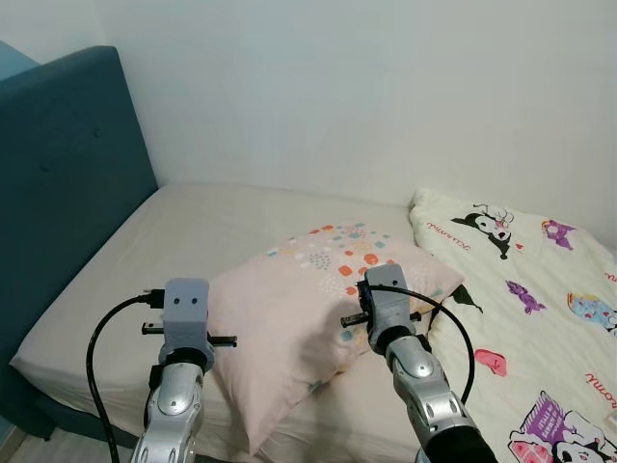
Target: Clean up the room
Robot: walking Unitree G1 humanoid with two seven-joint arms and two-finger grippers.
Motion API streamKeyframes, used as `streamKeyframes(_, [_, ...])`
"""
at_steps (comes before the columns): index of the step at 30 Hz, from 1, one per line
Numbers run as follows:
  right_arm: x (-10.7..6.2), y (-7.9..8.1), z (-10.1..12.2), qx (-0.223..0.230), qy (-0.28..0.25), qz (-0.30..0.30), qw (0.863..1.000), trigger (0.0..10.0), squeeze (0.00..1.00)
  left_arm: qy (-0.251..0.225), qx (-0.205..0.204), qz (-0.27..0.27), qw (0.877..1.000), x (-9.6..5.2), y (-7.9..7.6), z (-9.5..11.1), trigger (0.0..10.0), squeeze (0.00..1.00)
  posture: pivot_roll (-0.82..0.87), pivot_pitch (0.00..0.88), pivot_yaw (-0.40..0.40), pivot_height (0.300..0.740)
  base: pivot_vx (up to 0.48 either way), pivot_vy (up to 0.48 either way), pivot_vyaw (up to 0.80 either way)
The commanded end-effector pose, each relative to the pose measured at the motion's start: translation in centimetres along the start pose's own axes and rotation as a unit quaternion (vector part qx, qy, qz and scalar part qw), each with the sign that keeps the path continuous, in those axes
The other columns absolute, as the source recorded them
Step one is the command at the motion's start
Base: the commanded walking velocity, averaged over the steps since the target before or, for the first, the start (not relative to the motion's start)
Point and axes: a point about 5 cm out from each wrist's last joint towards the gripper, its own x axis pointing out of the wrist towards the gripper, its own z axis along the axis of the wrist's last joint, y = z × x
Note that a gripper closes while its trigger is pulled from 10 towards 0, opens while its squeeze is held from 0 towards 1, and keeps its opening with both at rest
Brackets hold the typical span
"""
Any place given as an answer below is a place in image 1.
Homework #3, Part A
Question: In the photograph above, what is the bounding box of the teal upholstered headboard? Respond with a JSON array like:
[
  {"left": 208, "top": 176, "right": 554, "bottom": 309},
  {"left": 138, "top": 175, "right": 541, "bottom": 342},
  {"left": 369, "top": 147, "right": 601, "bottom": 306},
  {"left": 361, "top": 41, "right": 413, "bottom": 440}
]
[{"left": 0, "top": 43, "right": 160, "bottom": 440}]

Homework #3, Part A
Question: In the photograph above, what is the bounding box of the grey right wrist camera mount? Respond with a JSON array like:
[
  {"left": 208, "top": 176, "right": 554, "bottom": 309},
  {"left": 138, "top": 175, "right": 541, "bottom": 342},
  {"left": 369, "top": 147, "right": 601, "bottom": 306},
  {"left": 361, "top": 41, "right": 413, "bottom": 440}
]
[{"left": 364, "top": 262, "right": 416, "bottom": 334}]

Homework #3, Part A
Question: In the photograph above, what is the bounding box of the beige bed mattress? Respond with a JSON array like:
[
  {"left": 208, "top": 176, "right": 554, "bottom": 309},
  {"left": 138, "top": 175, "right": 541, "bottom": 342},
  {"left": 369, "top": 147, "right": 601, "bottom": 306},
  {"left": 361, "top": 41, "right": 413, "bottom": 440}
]
[{"left": 10, "top": 181, "right": 617, "bottom": 463}]

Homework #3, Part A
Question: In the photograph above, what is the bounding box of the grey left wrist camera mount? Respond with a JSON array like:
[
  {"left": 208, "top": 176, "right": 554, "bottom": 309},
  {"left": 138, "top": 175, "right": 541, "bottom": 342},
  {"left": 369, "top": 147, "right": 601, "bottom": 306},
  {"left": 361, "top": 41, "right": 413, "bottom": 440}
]
[{"left": 161, "top": 279, "right": 213, "bottom": 356}]

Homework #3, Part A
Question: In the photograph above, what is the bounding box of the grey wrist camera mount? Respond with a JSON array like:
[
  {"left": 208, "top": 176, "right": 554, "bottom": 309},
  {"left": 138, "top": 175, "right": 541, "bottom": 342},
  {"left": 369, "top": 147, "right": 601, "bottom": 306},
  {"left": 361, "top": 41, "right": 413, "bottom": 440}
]
[
  {"left": 364, "top": 262, "right": 416, "bottom": 334},
  {"left": 161, "top": 279, "right": 213, "bottom": 356}
]

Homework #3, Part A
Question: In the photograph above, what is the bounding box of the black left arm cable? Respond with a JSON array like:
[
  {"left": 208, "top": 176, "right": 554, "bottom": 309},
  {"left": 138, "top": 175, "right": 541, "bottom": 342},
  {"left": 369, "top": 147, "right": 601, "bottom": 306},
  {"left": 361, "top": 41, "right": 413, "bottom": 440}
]
[{"left": 87, "top": 287, "right": 167, "bottom": 454}]

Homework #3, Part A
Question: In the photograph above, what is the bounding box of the pink patterned pillow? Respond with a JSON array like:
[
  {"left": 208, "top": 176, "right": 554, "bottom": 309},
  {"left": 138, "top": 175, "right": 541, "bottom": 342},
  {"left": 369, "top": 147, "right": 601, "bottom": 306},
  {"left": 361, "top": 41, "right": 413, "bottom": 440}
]
[{"left": 207, "top": 222, "right": 466, "bottom": 456}]

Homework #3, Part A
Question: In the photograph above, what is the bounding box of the cream cartoon print blanket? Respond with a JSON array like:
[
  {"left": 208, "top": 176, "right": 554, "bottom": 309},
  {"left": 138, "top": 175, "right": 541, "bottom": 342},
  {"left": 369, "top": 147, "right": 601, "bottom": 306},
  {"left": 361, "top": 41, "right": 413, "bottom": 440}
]
[{"left": 410, "top": 188, "right": 617, "bottom": 463}]

